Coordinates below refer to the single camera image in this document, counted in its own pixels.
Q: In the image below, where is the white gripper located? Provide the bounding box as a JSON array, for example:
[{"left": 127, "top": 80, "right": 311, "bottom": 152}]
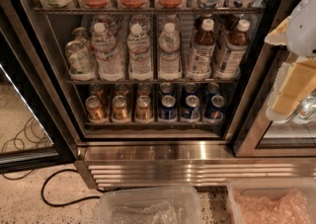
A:
[{"left": 265, "top": 0, "right": 316, "bottom": 121}]

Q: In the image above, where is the silver can right compartment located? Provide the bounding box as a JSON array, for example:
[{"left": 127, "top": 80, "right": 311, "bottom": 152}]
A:
[{"left": 292, "top": 96, "right": 316, "bottom": 124}]

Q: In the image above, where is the middle blue pepsi can front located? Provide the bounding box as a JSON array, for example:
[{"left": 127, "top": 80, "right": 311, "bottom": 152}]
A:
[{"left": 181, "top": 95, "right": 200, "bottom": 120}]

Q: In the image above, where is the stainless steel fridge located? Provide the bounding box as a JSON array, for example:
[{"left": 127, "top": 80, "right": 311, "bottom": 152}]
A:
[{"left": 6, "top": 0, "right": 316, "bottom": 190}]

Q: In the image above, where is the left blue pepsi can front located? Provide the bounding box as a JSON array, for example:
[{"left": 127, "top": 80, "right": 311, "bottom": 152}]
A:
[{"left": 159, "top": 95, "right": 177, "bottom": 120}]

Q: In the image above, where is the right gold can front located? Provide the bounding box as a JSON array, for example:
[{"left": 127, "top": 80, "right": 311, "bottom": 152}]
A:
[{"left": 135, "top": 95, "right": 153, "bottom": 122}]

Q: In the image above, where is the middle gold can front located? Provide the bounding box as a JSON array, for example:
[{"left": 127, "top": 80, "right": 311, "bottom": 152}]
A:
[{"left": 112, "top": 95, "right": 130, "bottom": 123}]

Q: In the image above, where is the silver can middle shelf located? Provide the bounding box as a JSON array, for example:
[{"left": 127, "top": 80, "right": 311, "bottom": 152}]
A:
[{"left": 65, "top": 40, "right": 96, "bottom": 81}]

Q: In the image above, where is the open glass fridge door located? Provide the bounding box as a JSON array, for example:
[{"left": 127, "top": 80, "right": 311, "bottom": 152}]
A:
[{"left": 0, "top": 0, "right": 79, "bottom": 174}]

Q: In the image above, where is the right brown tea bottle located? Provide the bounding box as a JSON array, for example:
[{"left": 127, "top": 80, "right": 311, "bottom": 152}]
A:
[{"left": 215, "top": 19, "right": 250, "bottom": 79}]

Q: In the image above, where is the right water bottle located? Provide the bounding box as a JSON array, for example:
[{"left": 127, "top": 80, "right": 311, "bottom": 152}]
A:
[{"left": 159, "top": 23, "right": 181, "bottom": 80}]

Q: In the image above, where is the water bottle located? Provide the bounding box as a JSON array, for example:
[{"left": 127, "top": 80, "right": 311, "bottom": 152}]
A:
[
  {"left": 92, "top": 23, "right": 124, "bottom": 81},
  {"left": 159, "top": 23, "right": 181, "bottom": 80},
  {"left": 127, "top": 24, "right": 153, "bottom": 80}
]

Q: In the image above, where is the bin with pink bubble wrap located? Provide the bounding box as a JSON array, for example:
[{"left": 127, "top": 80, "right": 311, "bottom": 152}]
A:
[{"left": 226, "top": 178, "right": 316, "bottom": 224}]

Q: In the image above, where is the middle water bottle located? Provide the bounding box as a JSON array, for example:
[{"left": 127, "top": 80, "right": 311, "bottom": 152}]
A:
[{"left": 127, "top": 24, "right": 153, "bottom": 80}]

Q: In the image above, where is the left water bottle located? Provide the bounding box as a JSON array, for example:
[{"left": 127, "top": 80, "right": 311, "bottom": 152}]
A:
[{"left": 92, "top": 23, "right": 124, "bottom": 81}]

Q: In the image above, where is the clear plastic bin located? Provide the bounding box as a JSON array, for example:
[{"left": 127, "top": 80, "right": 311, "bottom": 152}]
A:
[{"left": 98, "top": 187, "right": 202, "bottom": 224}]

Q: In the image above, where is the black power cable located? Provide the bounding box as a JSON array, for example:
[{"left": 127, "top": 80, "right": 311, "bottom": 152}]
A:
[{"left": 40, "top": 168, "right": 107, "bottom": 208}]

